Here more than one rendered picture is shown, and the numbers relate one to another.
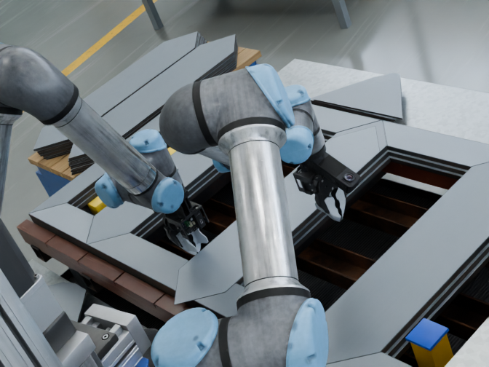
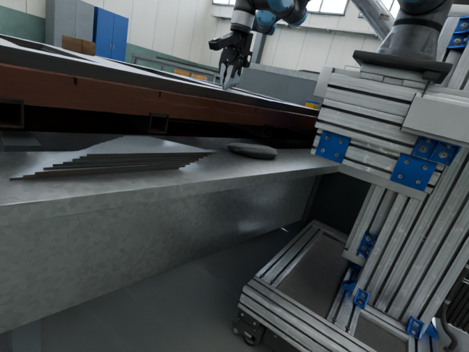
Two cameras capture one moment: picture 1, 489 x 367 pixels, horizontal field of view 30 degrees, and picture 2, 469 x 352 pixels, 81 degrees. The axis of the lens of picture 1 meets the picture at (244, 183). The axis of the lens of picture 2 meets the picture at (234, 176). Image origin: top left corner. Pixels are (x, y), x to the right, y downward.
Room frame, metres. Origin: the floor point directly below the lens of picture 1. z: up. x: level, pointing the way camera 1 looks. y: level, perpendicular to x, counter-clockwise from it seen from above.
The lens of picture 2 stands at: (2.09, 1.19, 0.89)
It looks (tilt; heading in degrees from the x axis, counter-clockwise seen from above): 18 degrees down; 251
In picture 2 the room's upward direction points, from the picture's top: 14 degrees clockwise
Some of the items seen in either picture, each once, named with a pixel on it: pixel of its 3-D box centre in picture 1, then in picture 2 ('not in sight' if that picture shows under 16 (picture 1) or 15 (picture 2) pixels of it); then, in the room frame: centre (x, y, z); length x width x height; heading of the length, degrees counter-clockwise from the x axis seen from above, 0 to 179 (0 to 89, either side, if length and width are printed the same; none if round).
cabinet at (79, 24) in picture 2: not in sight; (70, 38); (4.47, -7.98, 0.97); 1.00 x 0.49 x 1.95; 42
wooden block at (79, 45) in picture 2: not in sight; (78, 45); (2.40, -0.10, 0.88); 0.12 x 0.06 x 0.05; 136
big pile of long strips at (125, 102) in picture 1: (141, 97); not in sight; (2.91, 0.21, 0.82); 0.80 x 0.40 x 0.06; 120
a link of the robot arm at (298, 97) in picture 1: (296, 112); not in sight; (1.76, -0.17, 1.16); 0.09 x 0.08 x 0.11; 163
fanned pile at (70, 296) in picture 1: (59, 299); (125, 152); (2.13, 0.61, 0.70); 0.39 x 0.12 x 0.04; 30
